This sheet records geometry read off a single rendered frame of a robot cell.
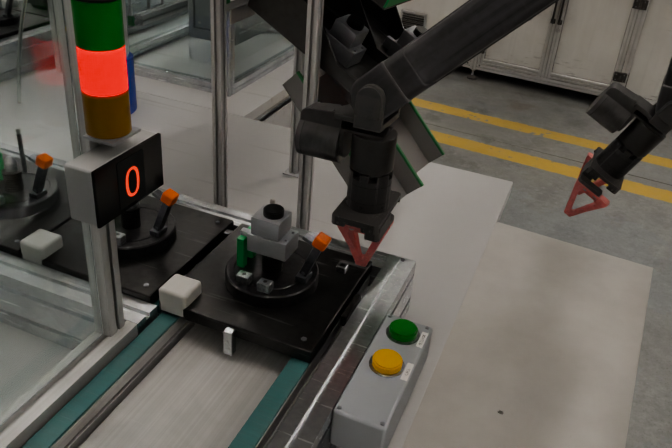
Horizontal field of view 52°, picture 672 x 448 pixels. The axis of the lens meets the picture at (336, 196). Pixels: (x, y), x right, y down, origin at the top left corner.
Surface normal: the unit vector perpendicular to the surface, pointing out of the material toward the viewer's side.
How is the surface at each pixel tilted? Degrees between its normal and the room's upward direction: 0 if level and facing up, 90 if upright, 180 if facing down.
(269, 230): 90
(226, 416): 0
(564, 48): 90
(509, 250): 0
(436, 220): 0
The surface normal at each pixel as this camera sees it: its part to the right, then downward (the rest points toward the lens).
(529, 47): -0.44, 0.41
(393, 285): 0.07, -0.87
